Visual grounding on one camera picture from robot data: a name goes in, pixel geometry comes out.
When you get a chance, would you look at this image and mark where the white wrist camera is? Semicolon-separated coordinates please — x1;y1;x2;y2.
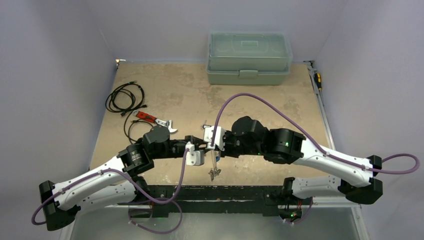
184;141;205;166
201;124;226;151

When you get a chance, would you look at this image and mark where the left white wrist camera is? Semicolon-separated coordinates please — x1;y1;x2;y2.
184;141;205;166

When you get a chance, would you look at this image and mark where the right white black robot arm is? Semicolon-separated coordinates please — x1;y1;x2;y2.
213;116;383;205

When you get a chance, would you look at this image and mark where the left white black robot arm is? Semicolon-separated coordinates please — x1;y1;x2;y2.
31;125;213;231

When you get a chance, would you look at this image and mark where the black coiled cable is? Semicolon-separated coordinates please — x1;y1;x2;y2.
105;81;161;146

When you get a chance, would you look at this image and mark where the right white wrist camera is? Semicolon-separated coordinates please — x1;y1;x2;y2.
201;124;226;151

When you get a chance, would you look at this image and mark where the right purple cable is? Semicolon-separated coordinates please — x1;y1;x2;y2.
209;93;421;174

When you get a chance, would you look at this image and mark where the green plastic toolbox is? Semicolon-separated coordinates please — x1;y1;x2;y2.
206;32;293;86

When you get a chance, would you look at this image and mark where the keyring with keys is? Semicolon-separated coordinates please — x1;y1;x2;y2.
208;150;221;182

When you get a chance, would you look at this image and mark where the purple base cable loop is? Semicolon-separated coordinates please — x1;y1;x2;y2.
127;196;184;235

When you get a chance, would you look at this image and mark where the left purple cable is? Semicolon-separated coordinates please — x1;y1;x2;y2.
31;148;190;226

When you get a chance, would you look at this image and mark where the yellow black screwdriver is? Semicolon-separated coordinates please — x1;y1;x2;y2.
313;72;322;91

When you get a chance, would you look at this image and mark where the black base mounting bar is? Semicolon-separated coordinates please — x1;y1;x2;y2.
129;185;312;218

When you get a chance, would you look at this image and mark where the red handled adjustable wrench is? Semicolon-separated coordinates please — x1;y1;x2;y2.
132;110;178;134

